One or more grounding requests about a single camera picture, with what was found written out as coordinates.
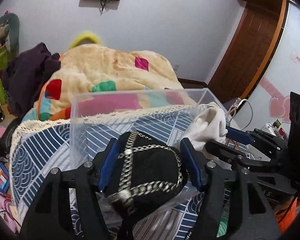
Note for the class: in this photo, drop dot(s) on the brown wooden wardrobe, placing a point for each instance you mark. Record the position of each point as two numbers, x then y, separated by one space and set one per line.
246 55

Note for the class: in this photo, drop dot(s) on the black bag with silver chain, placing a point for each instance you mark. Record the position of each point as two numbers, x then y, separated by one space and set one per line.
147 174

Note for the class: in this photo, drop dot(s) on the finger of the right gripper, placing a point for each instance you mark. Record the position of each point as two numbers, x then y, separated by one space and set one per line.
226 157
239 136

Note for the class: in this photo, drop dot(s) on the dark purple clothing pile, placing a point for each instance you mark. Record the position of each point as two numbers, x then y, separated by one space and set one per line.
24 77

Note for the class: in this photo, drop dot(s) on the grey green plush toy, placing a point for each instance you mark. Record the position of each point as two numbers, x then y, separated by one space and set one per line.
9 32

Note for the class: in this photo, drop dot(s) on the clear plastic storage box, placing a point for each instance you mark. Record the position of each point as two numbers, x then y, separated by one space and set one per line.
164 115

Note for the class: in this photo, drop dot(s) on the white sliding door with hearts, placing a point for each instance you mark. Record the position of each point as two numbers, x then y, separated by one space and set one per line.
269 101

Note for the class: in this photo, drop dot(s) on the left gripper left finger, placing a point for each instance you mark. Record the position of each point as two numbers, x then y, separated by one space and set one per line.
49 215

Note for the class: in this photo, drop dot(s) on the beige colourful fleece blanket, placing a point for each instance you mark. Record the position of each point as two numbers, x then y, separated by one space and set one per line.
92 68

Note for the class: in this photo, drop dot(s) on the blue white patterned tablecloth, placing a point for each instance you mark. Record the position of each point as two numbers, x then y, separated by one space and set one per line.
39 146

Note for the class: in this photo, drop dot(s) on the white cloth pouch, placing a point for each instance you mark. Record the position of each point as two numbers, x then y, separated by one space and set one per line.
208 125

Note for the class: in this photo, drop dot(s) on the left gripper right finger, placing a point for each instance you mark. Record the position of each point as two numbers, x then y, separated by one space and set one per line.
250 215

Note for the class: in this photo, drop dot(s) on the green bottle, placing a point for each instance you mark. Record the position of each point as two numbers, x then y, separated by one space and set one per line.
0 92

